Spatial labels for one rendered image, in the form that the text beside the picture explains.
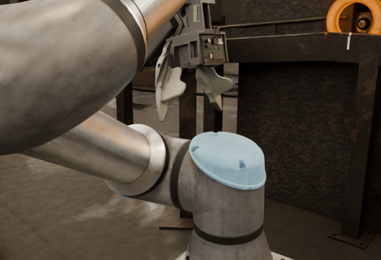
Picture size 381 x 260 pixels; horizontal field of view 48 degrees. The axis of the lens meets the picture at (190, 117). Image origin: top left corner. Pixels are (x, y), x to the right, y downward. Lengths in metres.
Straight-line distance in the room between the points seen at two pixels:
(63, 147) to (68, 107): 0.19
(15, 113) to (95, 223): 1.41
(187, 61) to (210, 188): 0.21
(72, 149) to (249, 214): 0.29
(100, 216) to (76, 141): 1.24
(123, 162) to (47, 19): 0.32
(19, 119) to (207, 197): 0.39
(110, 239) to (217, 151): 1.00
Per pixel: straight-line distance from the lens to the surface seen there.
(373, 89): 1.47
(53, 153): 0.51
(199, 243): 0.71
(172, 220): 1.67
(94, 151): 0.54
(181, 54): 0.72
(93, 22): 0.32
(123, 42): 0.33
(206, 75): 0.77
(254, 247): 0.70
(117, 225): 1.67
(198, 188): 0.65
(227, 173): 0.62
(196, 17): 0.71
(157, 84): 0.70
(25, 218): 1.81
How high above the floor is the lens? 0.82
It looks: 16 degrees down
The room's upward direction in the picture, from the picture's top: straight up
